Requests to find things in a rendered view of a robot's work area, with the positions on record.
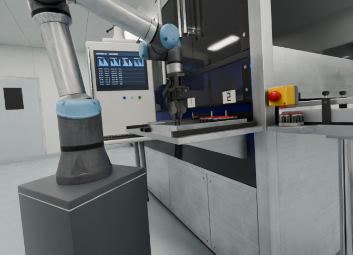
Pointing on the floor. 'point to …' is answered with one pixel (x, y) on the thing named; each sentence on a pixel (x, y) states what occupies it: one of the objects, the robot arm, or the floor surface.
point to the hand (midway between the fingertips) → (176, 118)
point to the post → (264, 121)
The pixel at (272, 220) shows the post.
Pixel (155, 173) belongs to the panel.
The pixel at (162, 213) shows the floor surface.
